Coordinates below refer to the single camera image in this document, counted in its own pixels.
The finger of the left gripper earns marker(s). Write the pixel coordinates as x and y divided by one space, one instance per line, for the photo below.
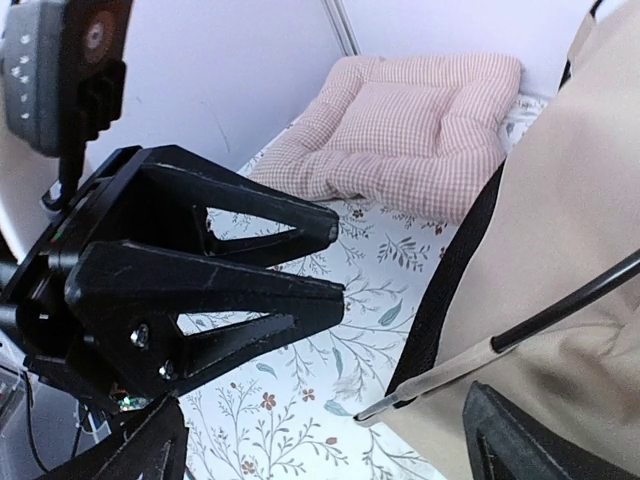
178 200

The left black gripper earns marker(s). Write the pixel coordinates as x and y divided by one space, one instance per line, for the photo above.
151 320

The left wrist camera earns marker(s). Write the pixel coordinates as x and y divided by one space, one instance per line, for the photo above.
63 71

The left aluminium frame post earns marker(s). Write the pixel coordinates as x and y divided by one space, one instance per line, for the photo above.
341 26

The black tent pole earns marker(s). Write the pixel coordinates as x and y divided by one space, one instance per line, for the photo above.
490 349

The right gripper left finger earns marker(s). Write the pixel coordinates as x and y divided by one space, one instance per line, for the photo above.
152 444

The pink checkered cushion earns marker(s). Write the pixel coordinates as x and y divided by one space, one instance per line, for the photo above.
416 134

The beige fabric pet tent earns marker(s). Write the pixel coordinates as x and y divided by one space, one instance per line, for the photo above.
562 209

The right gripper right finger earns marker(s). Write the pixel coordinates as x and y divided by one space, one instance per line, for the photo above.
504 442

